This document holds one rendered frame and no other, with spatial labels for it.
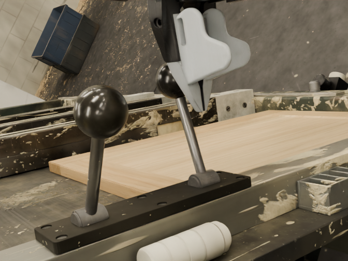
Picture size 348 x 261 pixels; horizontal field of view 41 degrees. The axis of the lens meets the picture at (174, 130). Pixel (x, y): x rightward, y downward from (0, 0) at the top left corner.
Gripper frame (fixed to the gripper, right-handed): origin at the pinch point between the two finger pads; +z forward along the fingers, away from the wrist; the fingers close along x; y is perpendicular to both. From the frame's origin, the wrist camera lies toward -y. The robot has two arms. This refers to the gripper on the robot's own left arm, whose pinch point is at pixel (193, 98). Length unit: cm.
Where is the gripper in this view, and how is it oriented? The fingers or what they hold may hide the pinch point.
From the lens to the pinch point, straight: 43.5
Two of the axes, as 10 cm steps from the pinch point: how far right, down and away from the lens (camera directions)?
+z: 1.3, 9.8, 1.5
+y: 8.1, -0.2, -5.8
